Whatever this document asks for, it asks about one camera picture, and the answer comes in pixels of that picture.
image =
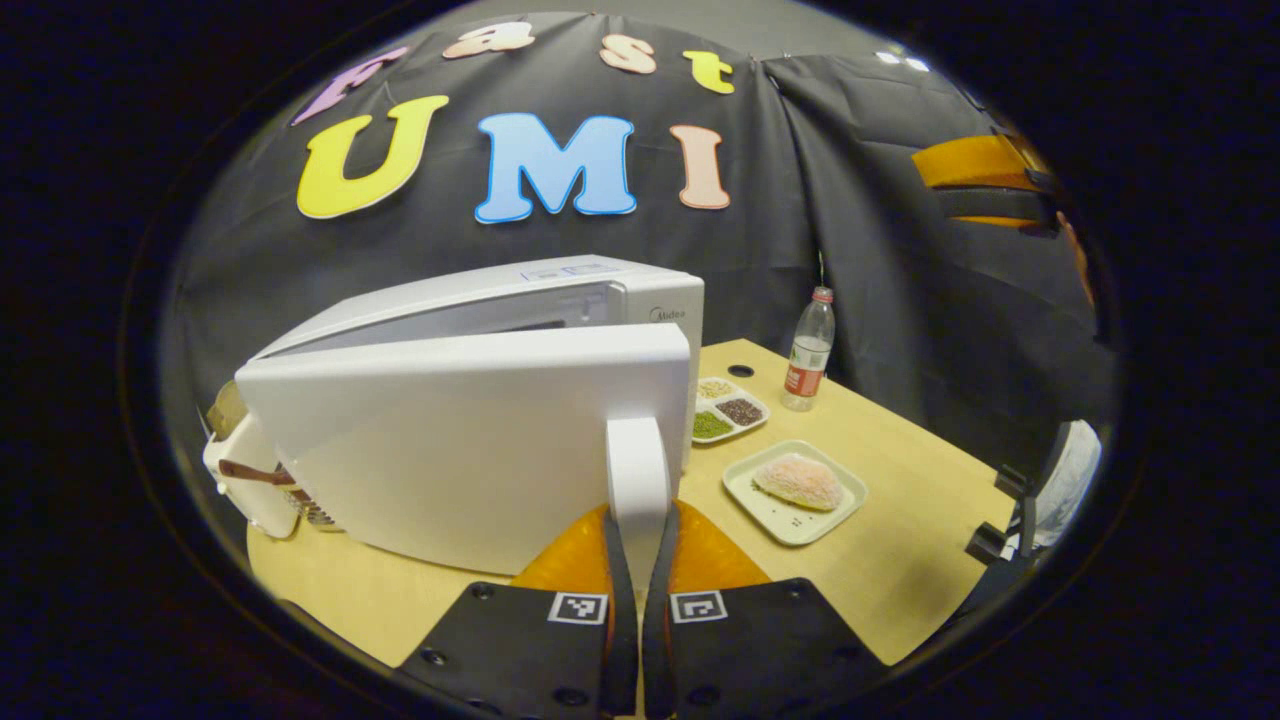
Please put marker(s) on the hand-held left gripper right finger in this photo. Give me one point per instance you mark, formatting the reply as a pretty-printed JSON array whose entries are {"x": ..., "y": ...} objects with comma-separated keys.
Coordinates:
[{"x": 655, "y": 650}]

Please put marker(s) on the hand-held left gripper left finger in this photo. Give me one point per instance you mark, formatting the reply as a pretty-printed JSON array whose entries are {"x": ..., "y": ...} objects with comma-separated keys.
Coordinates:
[{"x": 622, "y": 640}]

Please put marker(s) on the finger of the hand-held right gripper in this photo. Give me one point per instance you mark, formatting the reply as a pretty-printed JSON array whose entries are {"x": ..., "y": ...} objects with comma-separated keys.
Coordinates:
[{"x": 970, "y": 160}]

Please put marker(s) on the pink round bread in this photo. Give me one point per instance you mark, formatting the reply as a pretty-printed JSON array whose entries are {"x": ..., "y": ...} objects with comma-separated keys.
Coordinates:
[{"x": 800, "y": 482}]

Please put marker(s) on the white microwave oven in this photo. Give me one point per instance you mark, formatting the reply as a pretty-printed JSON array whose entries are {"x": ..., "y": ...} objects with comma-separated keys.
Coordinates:
[{"x": 450, "y": 440}]

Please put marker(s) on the small ceiling light panel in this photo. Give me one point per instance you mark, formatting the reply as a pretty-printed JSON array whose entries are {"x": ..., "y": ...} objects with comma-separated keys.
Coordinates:
[{"x": 900, "y": 60}]

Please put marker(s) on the white square plate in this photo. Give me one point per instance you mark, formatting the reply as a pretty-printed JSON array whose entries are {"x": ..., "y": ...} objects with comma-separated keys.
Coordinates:
[{"x": 790, "y": 522}]

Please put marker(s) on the white divided bean dish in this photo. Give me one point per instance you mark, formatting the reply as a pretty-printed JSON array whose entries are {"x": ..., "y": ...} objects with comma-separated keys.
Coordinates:
[{"x": 730, "y": 410}]

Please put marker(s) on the clear plastic water bottle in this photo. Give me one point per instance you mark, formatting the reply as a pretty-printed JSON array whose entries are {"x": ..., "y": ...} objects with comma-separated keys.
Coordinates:
[{"x": 808, "y": 360}]

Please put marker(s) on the brown bread slice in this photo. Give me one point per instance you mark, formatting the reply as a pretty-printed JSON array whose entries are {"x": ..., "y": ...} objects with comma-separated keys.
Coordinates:
[{"x": 228, "y": 410}]

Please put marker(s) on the black metal frame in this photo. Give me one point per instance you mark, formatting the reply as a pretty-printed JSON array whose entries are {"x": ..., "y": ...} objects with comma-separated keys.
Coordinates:
[{"x": 988, "y": 545}]

